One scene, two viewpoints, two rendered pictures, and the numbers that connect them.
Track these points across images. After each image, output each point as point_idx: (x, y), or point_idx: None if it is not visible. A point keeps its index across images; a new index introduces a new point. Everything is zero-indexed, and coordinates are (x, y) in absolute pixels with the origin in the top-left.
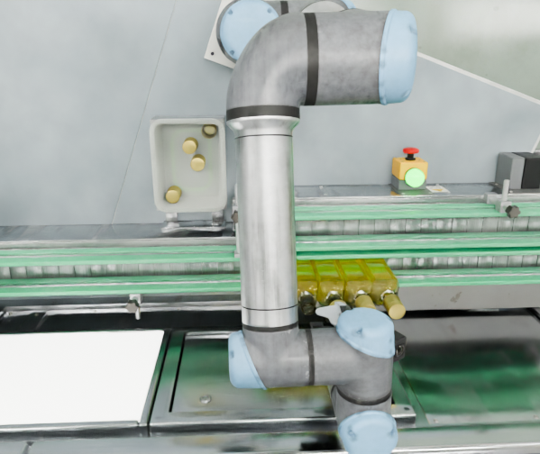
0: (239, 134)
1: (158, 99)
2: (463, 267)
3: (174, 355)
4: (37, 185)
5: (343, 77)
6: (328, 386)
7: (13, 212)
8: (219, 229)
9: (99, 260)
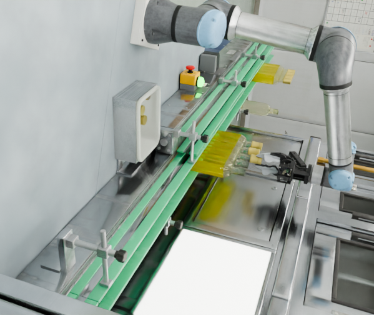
0: (342, 93)
1: (113, 84)
2: None
3: (216, 229)
4: (60, 195)
5: None
6: (316, 180)
7: (48, 230)
8: (151, 156)
9: (161, 210)
